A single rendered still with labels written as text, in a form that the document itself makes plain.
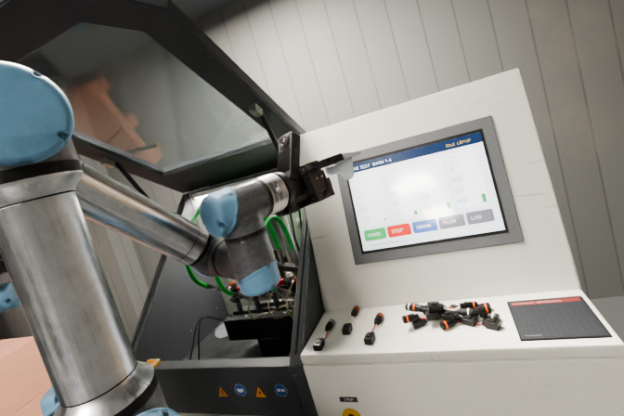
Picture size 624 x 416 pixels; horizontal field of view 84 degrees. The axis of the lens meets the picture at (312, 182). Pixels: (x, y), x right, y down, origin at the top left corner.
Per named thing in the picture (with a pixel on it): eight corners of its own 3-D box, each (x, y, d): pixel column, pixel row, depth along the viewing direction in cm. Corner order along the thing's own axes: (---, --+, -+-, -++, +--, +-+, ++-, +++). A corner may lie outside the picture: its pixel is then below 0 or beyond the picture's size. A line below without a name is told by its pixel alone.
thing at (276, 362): (143, 411, 118) (128, 370, 117) (153, 401, 122) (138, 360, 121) (305, 418, 95) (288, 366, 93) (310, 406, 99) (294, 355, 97)
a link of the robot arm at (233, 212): (205, 243, 60) (190, 197, 59) (254, 222, 68) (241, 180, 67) (229, 243, 54) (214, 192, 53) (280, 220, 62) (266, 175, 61)
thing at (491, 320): (403, 336, 87) (397, 316, 86) (407, 313, 97) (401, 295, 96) (503, 331, 78) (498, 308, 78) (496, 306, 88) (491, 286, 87)
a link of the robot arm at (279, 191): (242, 184, 67) (266, 172, 61) (260, 177, 70) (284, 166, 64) (256, 219, 67) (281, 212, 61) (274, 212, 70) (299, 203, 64)
